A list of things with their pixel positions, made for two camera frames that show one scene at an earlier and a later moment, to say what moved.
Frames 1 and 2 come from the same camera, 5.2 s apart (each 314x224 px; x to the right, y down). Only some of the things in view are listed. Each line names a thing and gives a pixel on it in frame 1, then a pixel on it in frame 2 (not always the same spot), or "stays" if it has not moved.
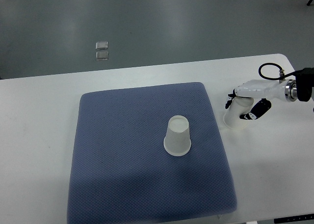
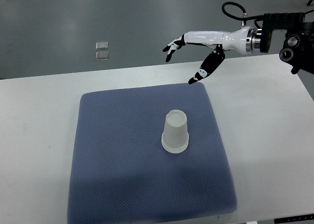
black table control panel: x=295 y=218 stays
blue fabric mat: x=121 y=173 stays
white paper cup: x=239 y=106 -> x=175 y=135
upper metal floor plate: x=101 y=45 stays
